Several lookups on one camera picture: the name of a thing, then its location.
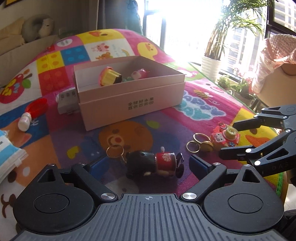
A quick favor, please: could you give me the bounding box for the beige chair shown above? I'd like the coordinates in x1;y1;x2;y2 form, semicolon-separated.
252;62;296;112

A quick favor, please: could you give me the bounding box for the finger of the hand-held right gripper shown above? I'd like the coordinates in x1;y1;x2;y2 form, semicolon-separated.
220;130;296;167
232;105;296;131

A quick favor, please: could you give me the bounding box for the small potted plant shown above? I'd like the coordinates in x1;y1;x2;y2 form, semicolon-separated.
217;75;232;90
232;73;255;100

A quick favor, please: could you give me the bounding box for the pink cardboard box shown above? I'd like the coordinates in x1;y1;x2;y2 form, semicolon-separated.
73;55;186;131

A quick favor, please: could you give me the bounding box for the blue white cotton pad packet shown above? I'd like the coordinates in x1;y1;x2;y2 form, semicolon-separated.
0;130;28;183

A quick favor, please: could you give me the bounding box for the folded beige cushion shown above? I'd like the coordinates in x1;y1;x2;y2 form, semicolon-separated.
0;17;26;45

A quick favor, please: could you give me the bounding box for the pink cupcake toy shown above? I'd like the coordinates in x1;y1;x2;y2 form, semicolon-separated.
98;66;122;87

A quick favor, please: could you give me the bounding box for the black window frame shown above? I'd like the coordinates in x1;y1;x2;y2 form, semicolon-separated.
265;0;296;36

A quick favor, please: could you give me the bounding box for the pink cartoon camera keychain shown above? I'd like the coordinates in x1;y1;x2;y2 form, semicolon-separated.
187;123;241;153

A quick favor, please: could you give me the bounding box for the beige covered sofa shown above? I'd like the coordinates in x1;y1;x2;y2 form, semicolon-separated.
0;35;60;88

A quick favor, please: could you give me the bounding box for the black red doll keychain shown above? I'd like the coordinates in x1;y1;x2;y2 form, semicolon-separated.
106;145;185;179

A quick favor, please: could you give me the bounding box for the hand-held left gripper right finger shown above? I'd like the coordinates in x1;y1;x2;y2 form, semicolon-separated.
181;155;263;204

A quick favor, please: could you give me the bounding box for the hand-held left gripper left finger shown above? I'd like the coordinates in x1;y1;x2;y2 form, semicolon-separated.
37;156;118;202

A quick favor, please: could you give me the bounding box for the potted palm white pot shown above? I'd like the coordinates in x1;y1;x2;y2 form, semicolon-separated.
201;0;273;81

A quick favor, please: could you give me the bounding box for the small white bottle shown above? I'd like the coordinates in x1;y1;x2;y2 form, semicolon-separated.
18;112;32;132

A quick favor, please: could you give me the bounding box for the pink knit blanket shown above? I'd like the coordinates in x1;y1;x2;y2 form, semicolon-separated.
251;34;296;93

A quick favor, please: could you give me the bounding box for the grey bear neck pillow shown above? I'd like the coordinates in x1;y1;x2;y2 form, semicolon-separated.
22;14;55;43

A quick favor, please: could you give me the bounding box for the white plastic block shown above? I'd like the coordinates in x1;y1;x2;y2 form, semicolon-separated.
57;89;80;115

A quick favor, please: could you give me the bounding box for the colourful printed play mat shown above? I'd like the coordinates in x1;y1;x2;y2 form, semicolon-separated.
0;28;288;241

